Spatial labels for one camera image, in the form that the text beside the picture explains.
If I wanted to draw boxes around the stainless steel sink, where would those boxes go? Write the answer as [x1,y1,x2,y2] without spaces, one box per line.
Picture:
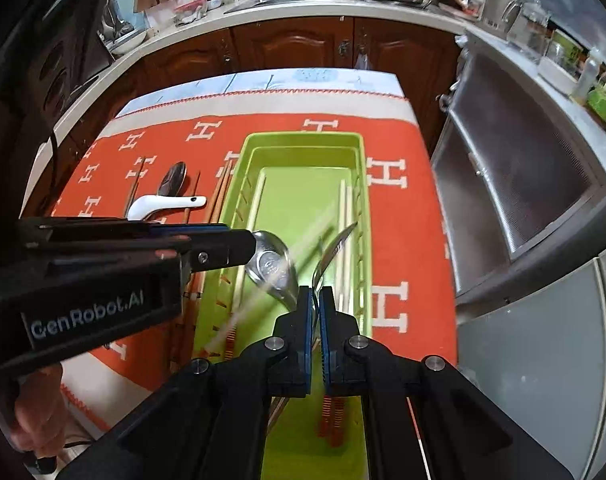
[225,0,356,13]

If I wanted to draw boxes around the glass teapot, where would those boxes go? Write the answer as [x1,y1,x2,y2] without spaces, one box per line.
[503,0,548,51]

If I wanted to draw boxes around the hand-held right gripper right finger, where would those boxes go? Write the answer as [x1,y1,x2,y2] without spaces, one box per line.
[319,287,574,480]

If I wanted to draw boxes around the light blue printed tablecloth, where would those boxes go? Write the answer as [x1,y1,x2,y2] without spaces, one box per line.
[115,67,408,116]

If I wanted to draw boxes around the thin dark chopstick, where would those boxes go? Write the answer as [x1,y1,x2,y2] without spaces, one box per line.
[184,170,202,226]

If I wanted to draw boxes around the small metal spoon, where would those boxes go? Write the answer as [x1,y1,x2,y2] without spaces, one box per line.
[312,221,358,291]

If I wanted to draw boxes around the reddish wooden chopstick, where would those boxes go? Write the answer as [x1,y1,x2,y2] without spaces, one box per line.
[205,162,228,225]

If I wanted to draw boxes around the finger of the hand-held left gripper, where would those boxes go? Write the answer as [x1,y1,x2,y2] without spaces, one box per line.
[33,231,257,274]
[18,217,231,250]

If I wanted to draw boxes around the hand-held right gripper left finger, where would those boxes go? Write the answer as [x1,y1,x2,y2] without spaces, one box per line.
[90,285,314,480]

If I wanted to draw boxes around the stainless steel splash panel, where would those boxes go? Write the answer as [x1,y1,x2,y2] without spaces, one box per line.
[0,0,116,126]

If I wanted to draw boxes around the person's left hand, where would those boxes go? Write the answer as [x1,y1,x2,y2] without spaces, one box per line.
[10,362,66,461]

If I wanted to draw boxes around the white bowl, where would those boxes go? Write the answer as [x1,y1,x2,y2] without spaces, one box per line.
[105,27,148,56]

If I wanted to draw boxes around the green-label bottle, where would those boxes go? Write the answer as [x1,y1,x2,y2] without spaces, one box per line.
[585,72,606,123]

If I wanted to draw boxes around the green plastic utensil tray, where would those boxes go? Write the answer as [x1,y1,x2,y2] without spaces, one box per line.
[193,131,376,480]

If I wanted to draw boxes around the plain metal spoon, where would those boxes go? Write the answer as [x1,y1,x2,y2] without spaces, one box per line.
[245,230,301,313]

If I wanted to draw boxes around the white ceramic spoon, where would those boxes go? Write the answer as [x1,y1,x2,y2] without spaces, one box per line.
[127,194,208,222]

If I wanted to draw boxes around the orange letter-pattern blanket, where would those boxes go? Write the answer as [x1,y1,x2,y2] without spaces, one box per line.
[48,87,458,441]

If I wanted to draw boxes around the stainless steel cabinet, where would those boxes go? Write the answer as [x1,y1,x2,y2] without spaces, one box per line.
[430,35,606,321]

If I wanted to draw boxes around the brown wooden cabinets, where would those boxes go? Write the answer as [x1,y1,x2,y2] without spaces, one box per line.
[48,15,461,161]

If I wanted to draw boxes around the dark brown chopstick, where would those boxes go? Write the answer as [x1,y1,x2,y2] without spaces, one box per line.
[124,157,140,218]
[129,156,146,220]

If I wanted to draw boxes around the large hammered-handle metal spoon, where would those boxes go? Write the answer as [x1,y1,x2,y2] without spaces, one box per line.
[155,161,188,197]

